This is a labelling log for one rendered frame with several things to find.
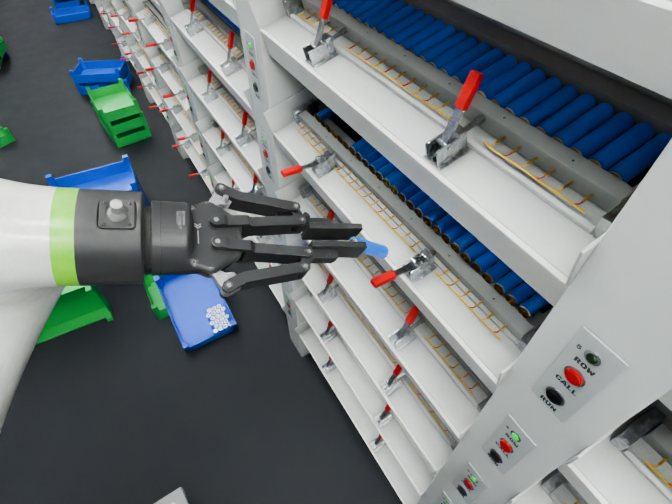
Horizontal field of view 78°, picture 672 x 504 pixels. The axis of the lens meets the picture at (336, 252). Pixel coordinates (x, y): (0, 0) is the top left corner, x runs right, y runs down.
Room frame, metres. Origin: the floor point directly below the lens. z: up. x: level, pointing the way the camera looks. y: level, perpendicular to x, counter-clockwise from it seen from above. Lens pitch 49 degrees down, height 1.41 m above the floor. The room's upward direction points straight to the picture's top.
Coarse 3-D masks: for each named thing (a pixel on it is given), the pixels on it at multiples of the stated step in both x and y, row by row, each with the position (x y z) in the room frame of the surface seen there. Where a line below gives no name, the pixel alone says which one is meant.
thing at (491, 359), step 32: (288, 128) 0.73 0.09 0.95; (320, 192) 0.57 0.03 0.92; (352, 192) 0.53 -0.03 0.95; (384, 224) 0.46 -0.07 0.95; (416, 288) 0.34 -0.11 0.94; (448, 288) 0.33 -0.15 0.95; (448, 320) 0.29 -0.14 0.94; (480, 320) 0.28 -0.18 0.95; (480, 352) 0.24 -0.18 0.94; (512, 352) 0.24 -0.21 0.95
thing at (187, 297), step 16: (160, 288) 0.96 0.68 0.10; (176, 288) 0.97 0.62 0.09; (192, 288) 0.98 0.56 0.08; (208, 288) 0.98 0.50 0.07; (176, 304) 0.91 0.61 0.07; (192, 304) 0.91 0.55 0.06; (208, 304) 0.92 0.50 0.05; (224, 304) 0.93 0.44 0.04; (176, 320) 0.85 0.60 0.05; (192, 320) 0.85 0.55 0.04; (192, 336) 0.80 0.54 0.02; (208, 336) 0.80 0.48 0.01
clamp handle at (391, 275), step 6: (408, 264) 0.36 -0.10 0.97; (414, 264) 0.36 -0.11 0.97; (390, 270) 0.35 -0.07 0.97; (396, 270) 0.35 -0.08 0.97; (402, 270) 0.35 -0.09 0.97; (408, 270) 0.35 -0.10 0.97; (378, 276) 0.34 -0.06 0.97; (384, 276) 0.34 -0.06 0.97; (390, 276) 0.34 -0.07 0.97; (396, 276) 0.34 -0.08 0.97; (372, 282) 0.33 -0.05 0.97; (378, 282) 0.33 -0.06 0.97; (384, 282) 0.33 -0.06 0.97
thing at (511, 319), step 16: (304, 112) 0.73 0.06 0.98; (320, 128) 0.67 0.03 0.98; (336, 144) 0.62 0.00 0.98; (352, 160) 0.58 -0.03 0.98; (368, 176) 0.53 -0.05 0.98; (384, 192) 0.50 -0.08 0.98; (384, 208) 0.48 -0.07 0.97; (400, 208) 0.46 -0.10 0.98; (400, 224) 0.44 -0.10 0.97; (416, 224) 0.43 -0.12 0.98; (432, 240) 0.40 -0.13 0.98; (448, 256) 0.37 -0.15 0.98; (464, 272) 0.34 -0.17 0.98; (480, 288) 0.31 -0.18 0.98; (496, 304) 0.29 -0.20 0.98; (512, 320) 0.27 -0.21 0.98; (496, 336) 0.26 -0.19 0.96
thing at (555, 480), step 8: (552, 472) 0.15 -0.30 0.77; (560, 472) 0.15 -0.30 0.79; (544, 480) 0.14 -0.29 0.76; (552, 480) 0.14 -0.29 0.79; (560, 480) 0.14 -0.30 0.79; (528, 488) 0.13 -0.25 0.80; (536, 488) 0.14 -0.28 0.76; (544, 488) 0.13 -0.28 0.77; (552, 488) 0.13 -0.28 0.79; (560, 488) 0.13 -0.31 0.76; (568, 488) 0.13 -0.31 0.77; (520, 496) 0.12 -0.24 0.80; (528, 496) 0.13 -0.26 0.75; (536, 496) 0.13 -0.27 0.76; (544, 496) 0.13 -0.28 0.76; (552, 496) 0.12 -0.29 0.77; (560, 496) 0.12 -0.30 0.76; (568, 496) 0.12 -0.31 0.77; (576, 496) 0.12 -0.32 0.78
